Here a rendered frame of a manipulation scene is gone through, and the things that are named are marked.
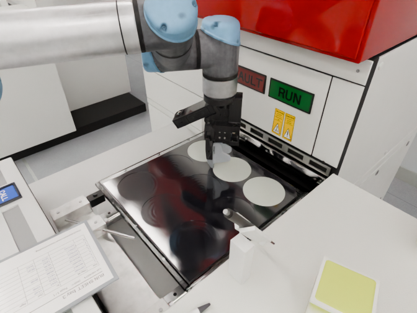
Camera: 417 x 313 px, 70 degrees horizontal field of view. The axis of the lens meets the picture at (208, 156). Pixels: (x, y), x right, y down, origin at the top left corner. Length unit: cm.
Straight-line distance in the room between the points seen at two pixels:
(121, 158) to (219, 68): 50
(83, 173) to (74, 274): 47
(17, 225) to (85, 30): 39
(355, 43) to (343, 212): 31
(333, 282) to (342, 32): 38
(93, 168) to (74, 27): 57
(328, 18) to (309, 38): 5
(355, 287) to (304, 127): 38
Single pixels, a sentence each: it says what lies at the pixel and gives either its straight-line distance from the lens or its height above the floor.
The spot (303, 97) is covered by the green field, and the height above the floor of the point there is 111.
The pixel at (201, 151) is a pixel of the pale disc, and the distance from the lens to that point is 85.
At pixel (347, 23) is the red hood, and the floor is 128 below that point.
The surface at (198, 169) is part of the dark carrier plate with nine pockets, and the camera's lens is 78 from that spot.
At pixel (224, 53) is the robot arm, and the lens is 60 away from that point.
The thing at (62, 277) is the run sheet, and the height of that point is 97.
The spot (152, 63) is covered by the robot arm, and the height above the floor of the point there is 120.
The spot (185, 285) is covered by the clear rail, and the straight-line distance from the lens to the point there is 58.
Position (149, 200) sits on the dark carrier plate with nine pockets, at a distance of 72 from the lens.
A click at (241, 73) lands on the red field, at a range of 80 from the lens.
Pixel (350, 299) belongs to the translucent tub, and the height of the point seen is 103.
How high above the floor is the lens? 141
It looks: 38 degrees down
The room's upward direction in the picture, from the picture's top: straight up
